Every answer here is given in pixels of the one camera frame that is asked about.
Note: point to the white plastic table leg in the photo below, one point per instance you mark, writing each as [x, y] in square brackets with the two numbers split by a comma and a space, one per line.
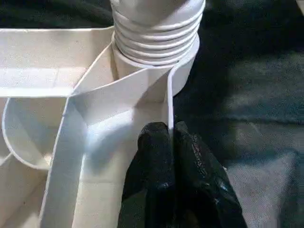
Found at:
[156, 28]

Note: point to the white plastic table top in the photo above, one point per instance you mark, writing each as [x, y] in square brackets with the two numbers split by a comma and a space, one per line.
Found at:
[57, 95]

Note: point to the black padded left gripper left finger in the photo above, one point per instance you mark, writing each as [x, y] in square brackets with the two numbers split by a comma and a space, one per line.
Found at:
[152, 185]

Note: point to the glossy black mat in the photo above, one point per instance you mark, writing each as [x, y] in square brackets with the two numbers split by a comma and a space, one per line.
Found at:
[256, 85]

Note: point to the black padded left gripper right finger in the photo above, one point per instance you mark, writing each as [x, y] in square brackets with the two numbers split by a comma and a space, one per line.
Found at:
[204, 190]

